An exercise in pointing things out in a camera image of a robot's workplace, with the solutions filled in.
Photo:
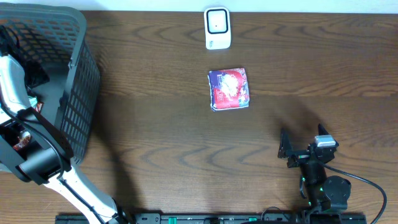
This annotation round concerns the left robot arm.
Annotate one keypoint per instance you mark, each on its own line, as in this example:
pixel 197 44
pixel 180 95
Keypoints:
pixel 52 164

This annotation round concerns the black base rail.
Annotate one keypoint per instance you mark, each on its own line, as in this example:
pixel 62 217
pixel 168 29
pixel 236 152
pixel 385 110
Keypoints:
pixel 272 217

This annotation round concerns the teal snack packet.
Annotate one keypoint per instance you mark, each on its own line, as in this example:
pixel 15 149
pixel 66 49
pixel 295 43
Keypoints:
pixel 33 101

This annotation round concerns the grey plastic mesh basket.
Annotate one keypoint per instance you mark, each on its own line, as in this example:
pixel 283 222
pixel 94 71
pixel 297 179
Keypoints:
pixel 54 37

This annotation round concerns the brown orange candy bar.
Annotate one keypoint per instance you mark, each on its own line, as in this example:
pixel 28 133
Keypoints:
pixel 25 137

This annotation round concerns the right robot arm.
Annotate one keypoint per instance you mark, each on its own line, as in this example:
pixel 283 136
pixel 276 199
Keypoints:
pixel 327 195

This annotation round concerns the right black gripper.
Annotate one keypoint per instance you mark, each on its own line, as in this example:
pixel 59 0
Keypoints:
pixel 285 152

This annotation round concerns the purple red snack bag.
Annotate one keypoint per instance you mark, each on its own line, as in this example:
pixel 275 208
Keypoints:
pixel 229 89

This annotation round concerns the white barcode scanner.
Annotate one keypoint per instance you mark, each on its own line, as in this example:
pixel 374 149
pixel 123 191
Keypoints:
pixel 217 28

